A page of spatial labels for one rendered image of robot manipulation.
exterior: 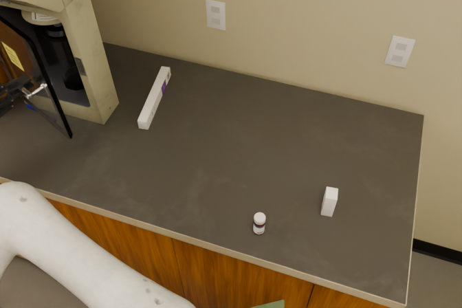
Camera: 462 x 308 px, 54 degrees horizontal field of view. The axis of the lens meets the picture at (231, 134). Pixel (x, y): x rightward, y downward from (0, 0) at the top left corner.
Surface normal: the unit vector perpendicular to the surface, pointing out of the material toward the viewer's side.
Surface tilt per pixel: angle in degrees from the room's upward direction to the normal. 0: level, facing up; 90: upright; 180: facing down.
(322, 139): 0
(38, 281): 0
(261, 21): 90
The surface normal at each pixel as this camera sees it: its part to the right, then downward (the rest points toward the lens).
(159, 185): 0.00, -0.65
